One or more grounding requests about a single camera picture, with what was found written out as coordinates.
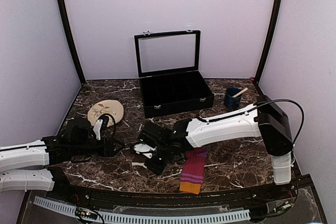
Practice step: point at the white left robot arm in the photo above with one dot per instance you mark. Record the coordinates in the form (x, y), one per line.
(23, 167)

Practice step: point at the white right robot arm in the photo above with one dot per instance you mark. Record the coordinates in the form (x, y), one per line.
(264, 118)

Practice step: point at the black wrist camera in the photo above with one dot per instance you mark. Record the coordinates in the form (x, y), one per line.
(77, 130)
(154, 135)

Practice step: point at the black display box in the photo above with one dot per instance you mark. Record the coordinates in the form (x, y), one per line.
(168, 70)

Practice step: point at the brown and white sock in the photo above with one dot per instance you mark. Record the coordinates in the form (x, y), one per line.
(139, 160)

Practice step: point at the black right corner post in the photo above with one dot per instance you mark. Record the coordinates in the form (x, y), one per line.
(268, 41)

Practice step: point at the white slotted cable duct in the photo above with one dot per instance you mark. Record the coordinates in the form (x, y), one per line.
(146, 215)

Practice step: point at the black corner post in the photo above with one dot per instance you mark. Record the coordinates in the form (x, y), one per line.
(268, 41)
(70, 41)

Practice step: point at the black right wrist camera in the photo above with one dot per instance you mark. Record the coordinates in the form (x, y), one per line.
(154, 135)

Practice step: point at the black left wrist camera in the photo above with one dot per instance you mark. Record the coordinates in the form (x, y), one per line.
(77, 130)

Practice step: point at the dark blue mug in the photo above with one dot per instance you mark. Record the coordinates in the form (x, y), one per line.
(229, 101)

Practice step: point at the black front table rail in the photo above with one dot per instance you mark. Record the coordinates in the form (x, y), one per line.
(141, 188)

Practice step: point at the wooden stick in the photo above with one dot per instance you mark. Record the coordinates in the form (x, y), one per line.
(240, 92)

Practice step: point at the maroon purple orange sock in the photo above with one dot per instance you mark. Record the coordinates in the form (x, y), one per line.
(192, 175)

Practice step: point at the black left corner post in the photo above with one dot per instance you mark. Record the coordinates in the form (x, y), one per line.
(70, 41)

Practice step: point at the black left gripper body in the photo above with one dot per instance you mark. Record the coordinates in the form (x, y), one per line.
(82, 149)

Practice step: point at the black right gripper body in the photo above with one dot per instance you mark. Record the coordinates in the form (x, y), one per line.
(161, 149)

